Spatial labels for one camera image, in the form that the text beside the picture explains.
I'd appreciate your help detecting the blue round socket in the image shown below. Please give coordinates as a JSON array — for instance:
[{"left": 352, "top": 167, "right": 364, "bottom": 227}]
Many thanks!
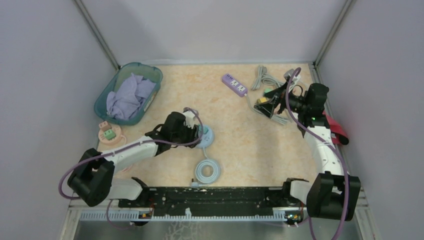
[{"left": 195, "top": 125, "right": 215, "bottom": 149}]

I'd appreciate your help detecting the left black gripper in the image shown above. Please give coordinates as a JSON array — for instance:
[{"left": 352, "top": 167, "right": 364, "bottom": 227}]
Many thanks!
[{"left": 171, "top": 120, "right": 201, "bottom": 149}]

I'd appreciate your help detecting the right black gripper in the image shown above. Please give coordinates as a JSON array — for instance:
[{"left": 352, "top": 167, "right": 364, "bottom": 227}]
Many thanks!
[{"left": 254, "top": 81, "right": 309, "bottom": 119}]

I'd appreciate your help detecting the pink round socket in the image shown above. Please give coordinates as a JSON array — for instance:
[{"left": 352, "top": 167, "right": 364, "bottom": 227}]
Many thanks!
[{"left": 98, "top": 124, "right": 126, "bottom": 146}]

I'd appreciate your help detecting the grey coiled cable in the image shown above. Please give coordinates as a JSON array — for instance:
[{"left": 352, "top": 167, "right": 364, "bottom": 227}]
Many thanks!
[{"left": 246, "top": 94, "right": 292, "bottom": 126}]

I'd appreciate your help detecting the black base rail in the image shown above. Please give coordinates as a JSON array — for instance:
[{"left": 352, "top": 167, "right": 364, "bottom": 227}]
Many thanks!
[{"left": 118, "top": 187, "right": 307, "bottom": 220}]

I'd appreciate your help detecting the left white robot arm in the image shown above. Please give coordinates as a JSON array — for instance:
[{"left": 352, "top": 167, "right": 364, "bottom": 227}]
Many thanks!
[{"left": 58, "top": 107, "right": 203, "bottom": 207}]

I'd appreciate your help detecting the teal plastic basin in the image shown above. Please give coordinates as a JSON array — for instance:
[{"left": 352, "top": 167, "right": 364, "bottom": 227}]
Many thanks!
[{"left": 94, "top": 62, "right": 163, "bottom": 126}]

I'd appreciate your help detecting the purple cable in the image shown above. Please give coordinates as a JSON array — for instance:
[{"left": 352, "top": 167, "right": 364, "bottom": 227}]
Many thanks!
[
  {"left": 58, "top": 106, "right": 205, "bottom": 230},
  {"left": 285, "top": 67, "right": 351, "bottom": 240}
]

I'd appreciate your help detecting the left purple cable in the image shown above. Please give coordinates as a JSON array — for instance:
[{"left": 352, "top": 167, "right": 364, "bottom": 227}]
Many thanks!
[{"left": 58, "top": 106, "right": 205, "bottom": 230}]

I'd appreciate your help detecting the purple power strip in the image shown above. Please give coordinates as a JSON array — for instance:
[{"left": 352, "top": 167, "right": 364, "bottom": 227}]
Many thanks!
[{"left": 221, "top": 73, "right": 248, "bottom": 98}]

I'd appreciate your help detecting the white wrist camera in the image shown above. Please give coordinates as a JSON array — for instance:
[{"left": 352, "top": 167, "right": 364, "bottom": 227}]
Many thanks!
[
  {"left": 283, "top": 68, "right": 301, "bottom": 86},
  {"left": 182, "top": 110, "right": 196, "bottom": 129}
]

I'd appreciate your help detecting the red and black cloth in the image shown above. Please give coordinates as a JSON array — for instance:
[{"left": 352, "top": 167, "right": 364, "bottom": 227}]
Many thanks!
[{"left": 323, "top": 111, "right": 350, "bottom": 146}]

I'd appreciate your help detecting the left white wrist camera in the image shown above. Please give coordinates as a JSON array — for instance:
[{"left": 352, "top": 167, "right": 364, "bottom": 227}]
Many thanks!
[{"left": 182, "top": 110, "right": 196, "bottom": 129}]

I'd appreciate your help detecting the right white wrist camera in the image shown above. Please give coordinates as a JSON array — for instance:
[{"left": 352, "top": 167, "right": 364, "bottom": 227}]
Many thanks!
[{"left": 283, "top": 68, "right": 301, "bottom": 86}]

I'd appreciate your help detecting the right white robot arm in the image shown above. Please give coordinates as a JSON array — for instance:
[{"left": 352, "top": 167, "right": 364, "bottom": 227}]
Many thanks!
[{"left": 254, "top": 83, "right": 361, "bottom": 221}]

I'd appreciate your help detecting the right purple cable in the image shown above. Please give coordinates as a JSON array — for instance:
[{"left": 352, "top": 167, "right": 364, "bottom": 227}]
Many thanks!
[{"left": 285, "top": 67, "right": 351, "bottom": 240}]

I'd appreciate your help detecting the purple cloth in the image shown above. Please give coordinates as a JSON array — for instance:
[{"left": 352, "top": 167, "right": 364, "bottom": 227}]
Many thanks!
[{"left": 106, "top": 73, "right": 157, "bottom": 121}]

